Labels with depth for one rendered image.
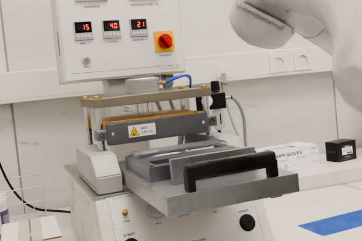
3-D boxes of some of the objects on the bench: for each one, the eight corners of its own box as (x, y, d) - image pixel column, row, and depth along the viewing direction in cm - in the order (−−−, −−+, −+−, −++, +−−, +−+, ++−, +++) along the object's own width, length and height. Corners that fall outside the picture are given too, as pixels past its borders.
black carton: (326, 160, 173) (324, 142, 173) (343, 157, 177) (342, 138, 177) (339, 162, 168) (337, 143, 167) (356, 158, 172) (355, 139, 171)
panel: (124, 302, 85) (105, 198, 92) (272, 264, 95) (246, 173, 102) (126, 301, 83) (106, 195, 90) (277, 262, 94) (250, 170, 100)
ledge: (211, 183, 175) (210, 171, 175) (404, 152, 198) (403, 141, 198) (245, 200, 146) (244, 186, 146) (466, 162, 169) (465, 149, 169)
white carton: (244, 171, 169) (242, 150, 168) (298, 160, 178) (297, 140, 178) (264, 176, 158) (262, 153, 157) (320, 164, 167) (318, 143, 166)
